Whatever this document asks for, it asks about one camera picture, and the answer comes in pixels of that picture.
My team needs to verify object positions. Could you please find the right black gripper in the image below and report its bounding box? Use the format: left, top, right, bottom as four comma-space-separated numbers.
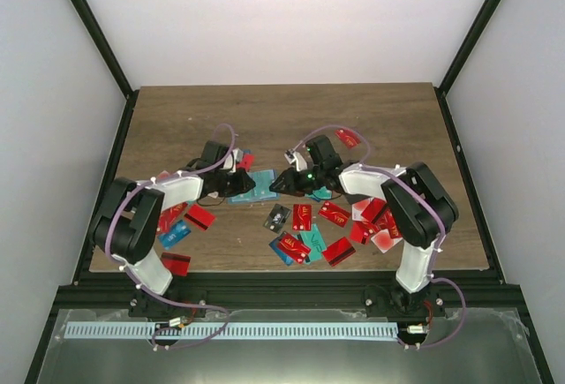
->
269, 166, 324, 198

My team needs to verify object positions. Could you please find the blue leather card holder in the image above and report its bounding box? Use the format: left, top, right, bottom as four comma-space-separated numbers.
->
228, 169, 280, 204

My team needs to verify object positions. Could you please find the teal VIP card front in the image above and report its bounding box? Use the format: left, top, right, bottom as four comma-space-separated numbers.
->
299, 224, 327, 264

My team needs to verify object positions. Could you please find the lone red card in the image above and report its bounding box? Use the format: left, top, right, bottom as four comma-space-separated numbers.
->
335, 128, 361, 149

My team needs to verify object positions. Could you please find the red card black stripe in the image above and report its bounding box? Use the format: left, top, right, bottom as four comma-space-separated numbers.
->
161, 252, 191, 276
322, 237, 356, 267

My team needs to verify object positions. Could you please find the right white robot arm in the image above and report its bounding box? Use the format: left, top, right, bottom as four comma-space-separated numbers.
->
269, 135, 459, 316

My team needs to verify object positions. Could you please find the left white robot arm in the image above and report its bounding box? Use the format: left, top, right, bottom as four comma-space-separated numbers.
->
87, 140, 255, 317

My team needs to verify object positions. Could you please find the black VIP card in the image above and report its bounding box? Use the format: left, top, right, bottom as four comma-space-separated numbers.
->
263, 204, 290, 233

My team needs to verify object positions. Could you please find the red chip card upright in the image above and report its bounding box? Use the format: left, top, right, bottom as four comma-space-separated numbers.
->
292, 204, 313, 231

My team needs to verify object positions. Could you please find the red VIP card right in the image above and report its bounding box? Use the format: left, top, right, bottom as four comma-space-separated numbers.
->
318, 200, 351, 228

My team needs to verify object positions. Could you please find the red vip card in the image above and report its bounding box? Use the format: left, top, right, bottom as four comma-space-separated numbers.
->
318, 200, 351, 228
277, 232, 311, 264

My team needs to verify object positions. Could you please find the red VIP card front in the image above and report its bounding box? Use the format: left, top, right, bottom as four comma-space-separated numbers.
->
277, 232, 311, 264

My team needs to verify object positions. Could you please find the blue card left pile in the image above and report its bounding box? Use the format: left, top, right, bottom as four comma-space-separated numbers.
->
157, 220, 192, 249

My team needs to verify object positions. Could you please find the red card black stripe front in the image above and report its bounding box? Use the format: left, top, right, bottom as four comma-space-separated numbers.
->
161, 252, 191, 276

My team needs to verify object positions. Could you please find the white red circle card right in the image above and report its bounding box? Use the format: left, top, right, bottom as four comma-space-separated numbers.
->
371, 230, 402, 253

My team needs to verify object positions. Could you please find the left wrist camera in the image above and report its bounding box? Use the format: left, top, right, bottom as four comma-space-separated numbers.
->
222, 148, 244, 173

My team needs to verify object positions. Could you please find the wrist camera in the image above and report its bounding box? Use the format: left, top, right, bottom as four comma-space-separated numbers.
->
222, 148, 244, 173
284, 149, 308, 172

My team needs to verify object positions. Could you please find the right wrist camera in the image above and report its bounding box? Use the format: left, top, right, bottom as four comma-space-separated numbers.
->
284, 149, 308, 172

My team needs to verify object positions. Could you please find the black aluminium frame rail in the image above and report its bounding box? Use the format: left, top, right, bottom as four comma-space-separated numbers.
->
53, 271, 525, 314

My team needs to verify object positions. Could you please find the light blue slotted cable duct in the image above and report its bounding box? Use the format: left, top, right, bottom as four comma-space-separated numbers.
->
64, 321, 398, 342

